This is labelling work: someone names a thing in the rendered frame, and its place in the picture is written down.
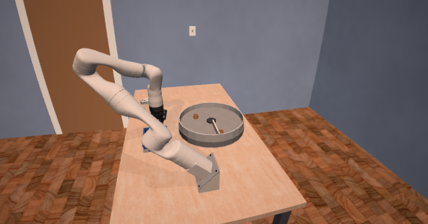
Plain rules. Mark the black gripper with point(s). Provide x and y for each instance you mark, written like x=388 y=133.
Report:
x=161 y=116

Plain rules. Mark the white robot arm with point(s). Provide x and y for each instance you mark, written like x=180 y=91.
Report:
x=156 y=138

